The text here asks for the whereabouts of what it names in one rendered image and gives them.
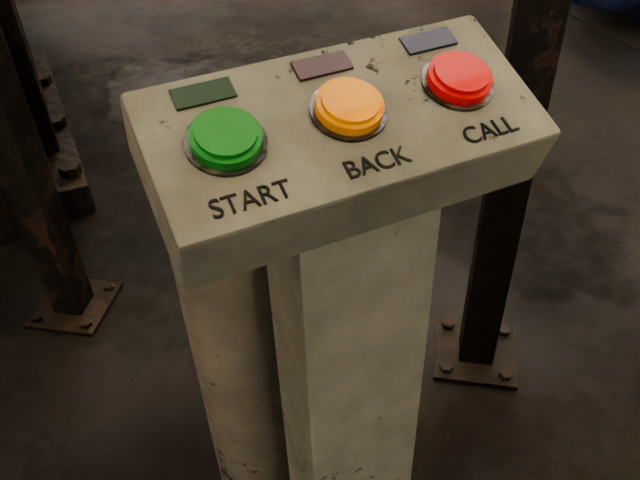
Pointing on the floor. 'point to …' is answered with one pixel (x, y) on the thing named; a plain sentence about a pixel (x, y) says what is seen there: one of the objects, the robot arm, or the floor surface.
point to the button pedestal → (339, 228)
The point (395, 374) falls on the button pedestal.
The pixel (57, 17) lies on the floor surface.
